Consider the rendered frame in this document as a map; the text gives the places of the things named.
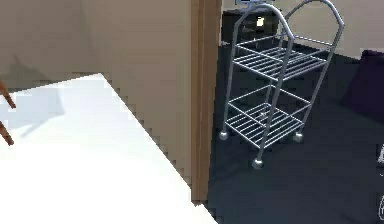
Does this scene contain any black cabinet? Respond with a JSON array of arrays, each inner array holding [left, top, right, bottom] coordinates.
[[220, 6, 284, 48]]

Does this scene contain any dark purple sofa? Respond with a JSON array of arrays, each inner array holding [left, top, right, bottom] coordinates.
[[341, 49, 384, 123]]

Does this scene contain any white patterned object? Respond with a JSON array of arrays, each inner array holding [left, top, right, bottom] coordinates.
[[377, 143, 384, 224]]

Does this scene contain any silver wire shelf cart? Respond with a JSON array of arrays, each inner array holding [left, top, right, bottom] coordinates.
[[218, 0, 346, 170]]

